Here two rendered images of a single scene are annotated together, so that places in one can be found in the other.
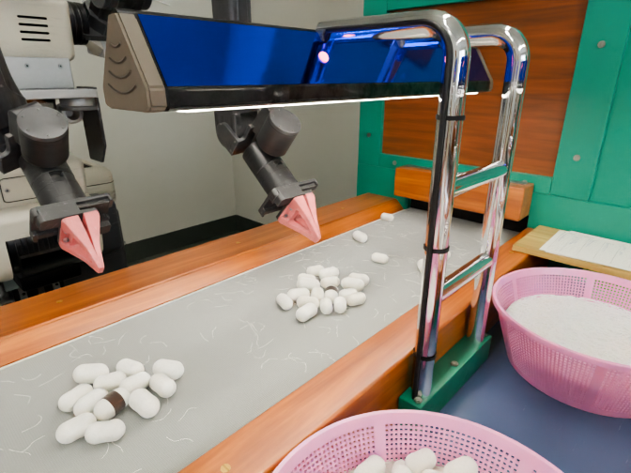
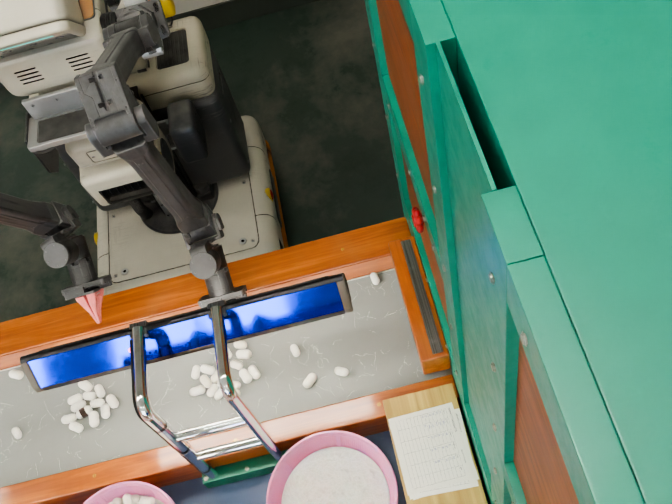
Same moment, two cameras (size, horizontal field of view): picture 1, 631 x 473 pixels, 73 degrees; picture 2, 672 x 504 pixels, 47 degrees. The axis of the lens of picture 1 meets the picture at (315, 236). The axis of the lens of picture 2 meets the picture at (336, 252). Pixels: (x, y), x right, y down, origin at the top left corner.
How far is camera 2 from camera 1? 1.55 m
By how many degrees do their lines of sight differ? 52
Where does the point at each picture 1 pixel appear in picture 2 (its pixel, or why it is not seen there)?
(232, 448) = (101, 468)
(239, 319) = (168, 372)
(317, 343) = (187, 417)
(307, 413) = (134, 468)
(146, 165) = not seen: outside the picture
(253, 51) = (83, 360)
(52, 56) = not seen: hidden behind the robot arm
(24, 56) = not seen: hidden behind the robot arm
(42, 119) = (55, 253)
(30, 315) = (76, 323)
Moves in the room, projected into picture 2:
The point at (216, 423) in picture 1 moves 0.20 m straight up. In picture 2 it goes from (114, 444) to (72, 413)
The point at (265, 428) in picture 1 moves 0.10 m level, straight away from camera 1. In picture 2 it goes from (116, 466) to (142, 424)
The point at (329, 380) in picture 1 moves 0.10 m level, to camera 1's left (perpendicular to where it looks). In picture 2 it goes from (155, 455) to (124, 431)
